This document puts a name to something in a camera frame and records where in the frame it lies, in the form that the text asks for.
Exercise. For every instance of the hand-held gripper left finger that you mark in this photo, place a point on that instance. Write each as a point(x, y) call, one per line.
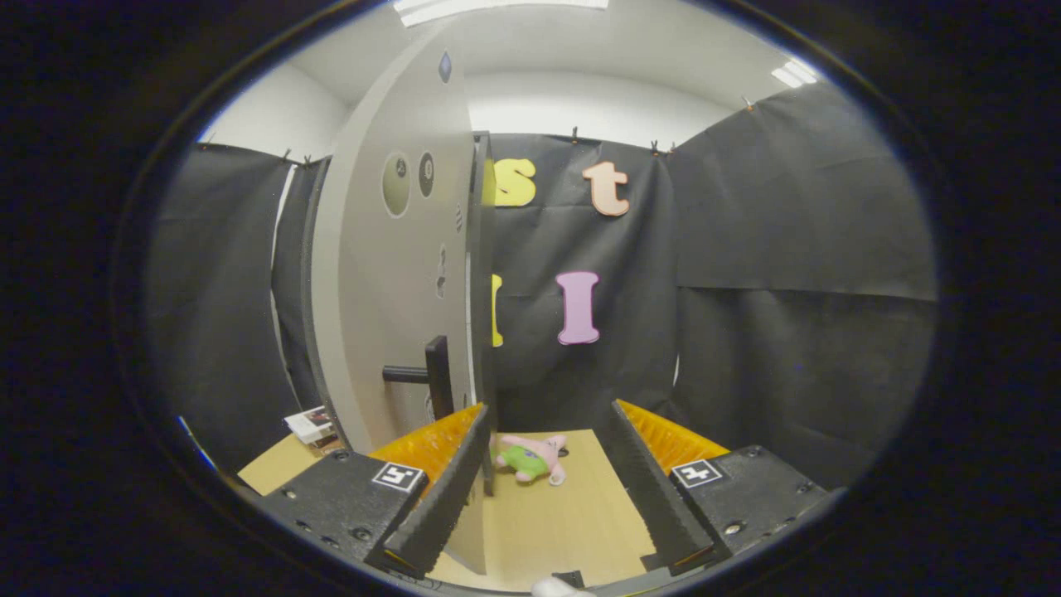
point(443, 497)

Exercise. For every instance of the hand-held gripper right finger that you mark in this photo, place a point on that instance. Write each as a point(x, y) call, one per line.
point(655, 489)

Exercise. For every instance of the grey shoe cabinet door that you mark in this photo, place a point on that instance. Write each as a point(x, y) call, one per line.
point(390, 274)

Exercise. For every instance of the grey shoe cabinet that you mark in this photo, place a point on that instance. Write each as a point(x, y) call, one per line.
point(482, 232)

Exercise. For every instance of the pink and green plush toy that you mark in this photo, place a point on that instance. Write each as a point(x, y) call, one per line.
point(530, 460)

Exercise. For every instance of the stack of books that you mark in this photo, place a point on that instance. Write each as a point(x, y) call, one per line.
point(311, 424)

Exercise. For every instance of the black backdrop cloth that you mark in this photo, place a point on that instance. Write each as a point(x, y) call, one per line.
point(787, 249)

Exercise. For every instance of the ceiling light panel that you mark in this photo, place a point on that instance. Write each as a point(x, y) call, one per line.
point(794, 73)
point(497, 8)

